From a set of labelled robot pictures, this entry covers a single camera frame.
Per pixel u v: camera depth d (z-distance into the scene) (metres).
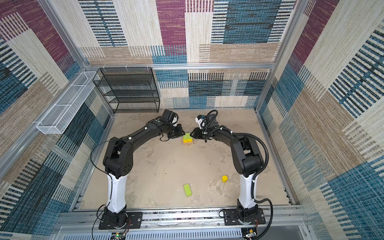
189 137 0.96
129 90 1.09
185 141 1.00
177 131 0.86
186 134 0.97
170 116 0.79
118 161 0.54
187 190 0.83
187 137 0.97
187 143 1.00
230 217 0.73
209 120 0.80
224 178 0.84
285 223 0.76
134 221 0.73
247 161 0.53
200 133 0.87
